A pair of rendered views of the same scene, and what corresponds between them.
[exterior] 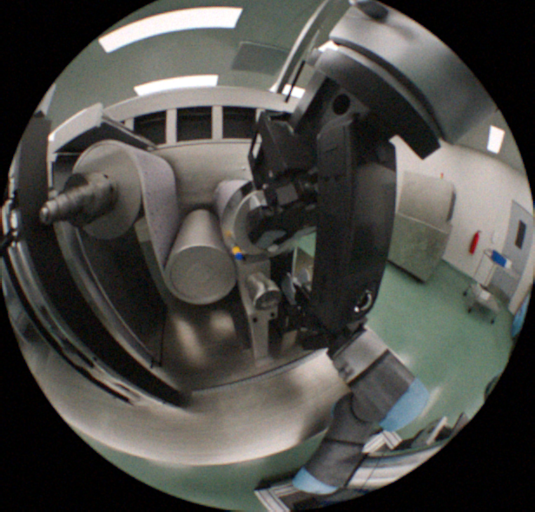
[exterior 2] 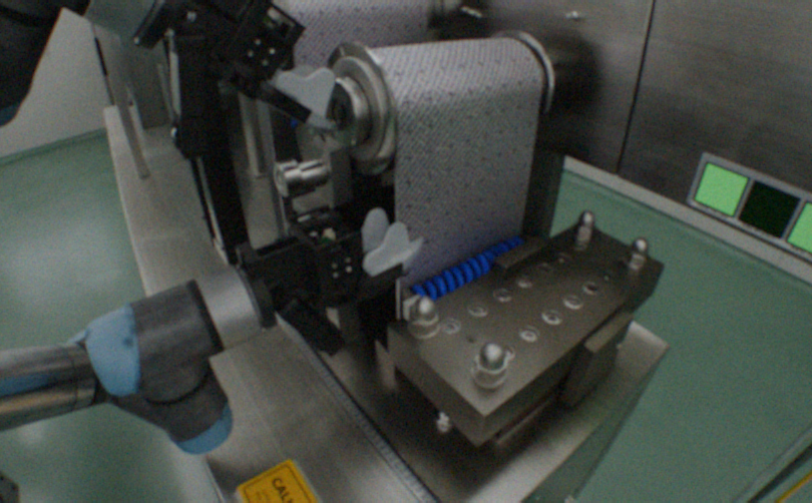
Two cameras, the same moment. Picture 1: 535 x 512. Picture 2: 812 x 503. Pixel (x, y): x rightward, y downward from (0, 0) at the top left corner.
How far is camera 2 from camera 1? 0.49 m
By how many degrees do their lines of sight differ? 64
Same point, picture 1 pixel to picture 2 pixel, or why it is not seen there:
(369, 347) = (213, 275)
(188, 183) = (477, 25)
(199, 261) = not seen: hidden behind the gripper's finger
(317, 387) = (282, 420)
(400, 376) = (154, 301)
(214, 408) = not seen: hidden behind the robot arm
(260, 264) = (321, 151)
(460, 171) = not seen: outside the picture
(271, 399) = (263, 360)
